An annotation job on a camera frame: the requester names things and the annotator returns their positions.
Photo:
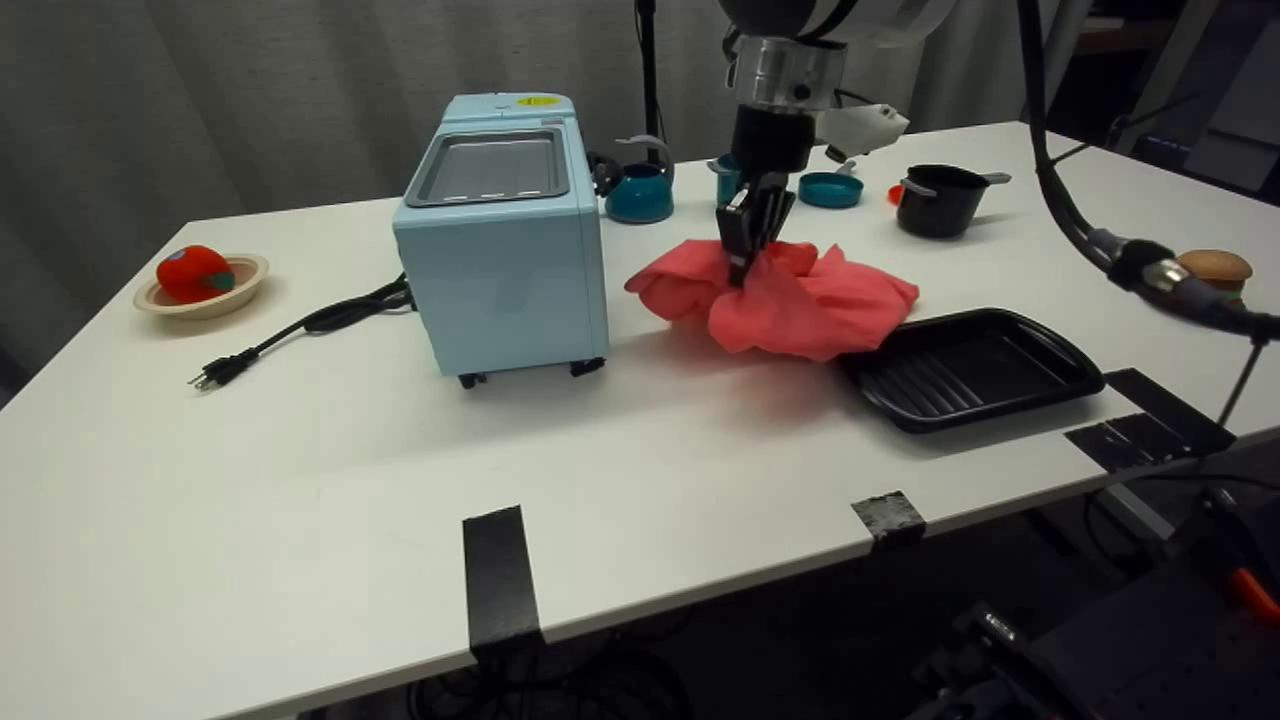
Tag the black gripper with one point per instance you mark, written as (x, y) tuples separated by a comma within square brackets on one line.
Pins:
[(768, 140)]

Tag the red shirt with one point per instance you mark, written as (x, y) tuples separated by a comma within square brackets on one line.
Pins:
[(785, 304)]

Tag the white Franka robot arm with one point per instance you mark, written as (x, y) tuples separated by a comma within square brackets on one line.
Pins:
[(802, 46)]

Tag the teal toy pot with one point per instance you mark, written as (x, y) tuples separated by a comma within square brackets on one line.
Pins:
[(725, 183)]

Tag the teal cup left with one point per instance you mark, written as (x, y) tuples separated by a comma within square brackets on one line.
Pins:
[(642, 192)]

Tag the black toy pot red knob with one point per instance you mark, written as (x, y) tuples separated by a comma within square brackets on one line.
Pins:
[(936, 206)]

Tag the black vertical stand pole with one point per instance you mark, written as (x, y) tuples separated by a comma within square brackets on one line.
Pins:
[(649, 65)]

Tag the light blue toaster oven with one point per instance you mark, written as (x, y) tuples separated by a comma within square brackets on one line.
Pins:
[(501, 280)]

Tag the black grill pan tray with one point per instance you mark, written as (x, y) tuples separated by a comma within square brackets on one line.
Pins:
[(983, 367)]

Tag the small black tape square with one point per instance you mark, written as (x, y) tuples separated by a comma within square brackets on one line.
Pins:
[(888, 512)]

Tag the short black tape patch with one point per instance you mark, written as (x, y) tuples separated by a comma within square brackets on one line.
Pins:
[(1119, 441)]

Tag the long black tape strip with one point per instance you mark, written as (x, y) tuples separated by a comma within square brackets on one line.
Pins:
[(501, 582)]

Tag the dark background chair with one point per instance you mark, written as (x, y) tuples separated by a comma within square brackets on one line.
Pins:
[(1203, 94)]

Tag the toy burger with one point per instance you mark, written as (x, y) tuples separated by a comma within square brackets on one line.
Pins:
[(1220, 265)]

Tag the beige small plate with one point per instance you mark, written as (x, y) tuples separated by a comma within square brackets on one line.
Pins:
[(251, 280)]

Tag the red toy tomato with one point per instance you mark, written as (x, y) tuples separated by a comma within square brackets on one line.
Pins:
[(193, 274)]

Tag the dark equipment below table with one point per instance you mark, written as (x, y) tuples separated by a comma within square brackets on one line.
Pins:
[(1145, 640)]

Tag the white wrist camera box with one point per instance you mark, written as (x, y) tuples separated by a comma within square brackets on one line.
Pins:
[(866, 126)]

